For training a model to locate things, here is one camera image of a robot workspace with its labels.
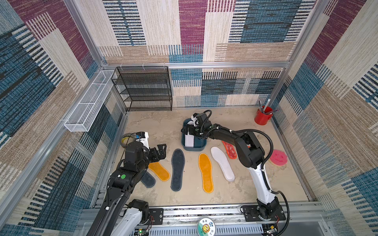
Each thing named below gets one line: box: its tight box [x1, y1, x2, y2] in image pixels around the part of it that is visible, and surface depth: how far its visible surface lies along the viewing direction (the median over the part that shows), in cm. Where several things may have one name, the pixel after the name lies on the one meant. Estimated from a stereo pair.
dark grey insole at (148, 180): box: [140, 171, 157, 189], surface depth 87 cm
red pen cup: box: [253, 105, 273, 126], surface depth 109 cm
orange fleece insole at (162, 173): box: [148, 161, 171, 182], surface depth 90 cm
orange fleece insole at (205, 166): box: [198, 152, 215, 194], surface depth 89 cm
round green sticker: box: [196, 217, 216, 236], surface depth 65 cm
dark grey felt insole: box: [170, 148, 186, 192], surface depth 91 cm
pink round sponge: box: [269, 149, 288, 166], surface depth 91 cm
